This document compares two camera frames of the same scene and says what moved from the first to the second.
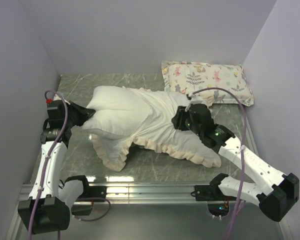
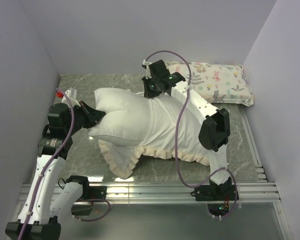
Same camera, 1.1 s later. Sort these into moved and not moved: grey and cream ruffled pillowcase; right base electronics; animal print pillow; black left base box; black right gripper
Moved: black right gripper; grey and cream ruffled pillowcase
Not moved: right base electronics; animal print pillow; black left base box
